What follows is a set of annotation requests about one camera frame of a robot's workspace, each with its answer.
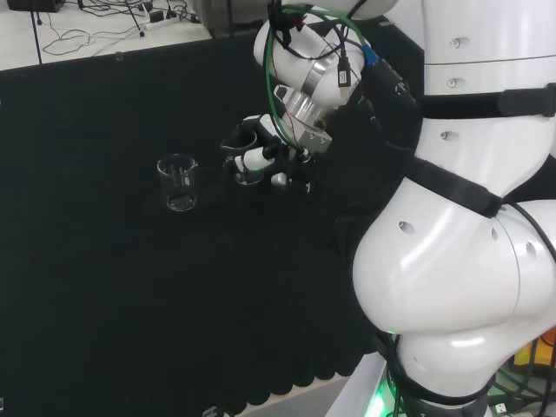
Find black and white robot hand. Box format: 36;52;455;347
228;113;314;195

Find small clear glass beaker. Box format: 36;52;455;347
220;129;267;186

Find white power strip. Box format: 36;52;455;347
142;9;205;31

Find black bench cloth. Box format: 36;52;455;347
0;15;426;417

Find black tripod leg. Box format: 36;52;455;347
124;0;147;38

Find black box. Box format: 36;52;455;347
7;0;66;14

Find yellow stop button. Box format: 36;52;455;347
513;332;556;370

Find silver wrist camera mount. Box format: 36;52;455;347
296;124;334;155

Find green cable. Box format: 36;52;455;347
264;2;375;151

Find black plug cable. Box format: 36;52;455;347
316;17;354;89

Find white floor cable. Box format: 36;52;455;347
41;10;147;56

